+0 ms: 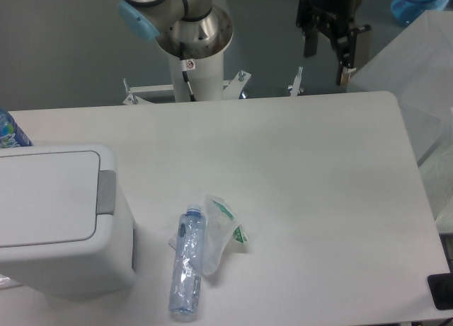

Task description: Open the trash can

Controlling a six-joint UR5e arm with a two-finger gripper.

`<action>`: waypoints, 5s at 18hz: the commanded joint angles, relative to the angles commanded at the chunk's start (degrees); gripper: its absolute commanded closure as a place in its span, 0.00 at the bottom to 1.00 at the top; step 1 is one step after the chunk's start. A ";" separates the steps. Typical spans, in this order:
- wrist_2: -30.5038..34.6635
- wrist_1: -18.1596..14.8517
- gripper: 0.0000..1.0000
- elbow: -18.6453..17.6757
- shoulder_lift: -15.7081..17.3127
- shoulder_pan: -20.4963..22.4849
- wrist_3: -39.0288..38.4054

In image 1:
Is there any crushed clear plastic bottle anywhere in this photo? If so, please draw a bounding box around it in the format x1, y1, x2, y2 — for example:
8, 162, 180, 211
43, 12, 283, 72
168, 204, 207, 322

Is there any white trash can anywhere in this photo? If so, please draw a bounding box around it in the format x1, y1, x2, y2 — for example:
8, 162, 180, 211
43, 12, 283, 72
1, 144, 137, 295

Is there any white trash can lid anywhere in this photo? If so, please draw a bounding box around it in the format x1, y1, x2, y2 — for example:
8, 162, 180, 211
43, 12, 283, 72
1, 151, 100, 248

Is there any grey lid push button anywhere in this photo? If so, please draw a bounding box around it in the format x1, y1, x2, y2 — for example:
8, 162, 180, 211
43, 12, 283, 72
96, 170, 117, 215

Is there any silver robot arm blue cap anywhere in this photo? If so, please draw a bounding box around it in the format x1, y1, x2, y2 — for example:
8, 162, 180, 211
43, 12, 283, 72
117, 0, 372, 85

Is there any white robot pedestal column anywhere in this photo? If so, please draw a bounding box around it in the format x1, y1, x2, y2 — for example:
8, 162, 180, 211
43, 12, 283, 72
166, 50, 224, 103

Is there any blue plastic bag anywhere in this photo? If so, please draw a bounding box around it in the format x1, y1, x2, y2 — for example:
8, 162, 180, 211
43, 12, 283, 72
390, 0, 450, 27

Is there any clear green plastic wrapper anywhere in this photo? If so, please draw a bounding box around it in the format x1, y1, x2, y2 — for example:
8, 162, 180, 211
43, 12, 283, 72
186, 194, 248, 276

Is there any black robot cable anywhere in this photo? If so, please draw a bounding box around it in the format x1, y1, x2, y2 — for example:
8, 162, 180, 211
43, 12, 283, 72
175, 0, 197, 103

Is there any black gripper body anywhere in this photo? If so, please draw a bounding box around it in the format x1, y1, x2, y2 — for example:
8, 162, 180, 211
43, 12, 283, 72
296, 0, 362, 36

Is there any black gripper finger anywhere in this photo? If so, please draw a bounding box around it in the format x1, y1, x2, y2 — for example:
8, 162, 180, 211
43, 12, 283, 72
303, 21, 318, 57
333, 24, 372, 86

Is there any white pedestal base frame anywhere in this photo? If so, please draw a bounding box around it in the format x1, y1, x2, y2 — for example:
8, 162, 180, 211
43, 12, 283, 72
122, 70, 251, 106

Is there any black device at edge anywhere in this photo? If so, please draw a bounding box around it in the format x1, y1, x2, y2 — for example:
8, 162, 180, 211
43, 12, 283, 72
428, 273, 452, 310

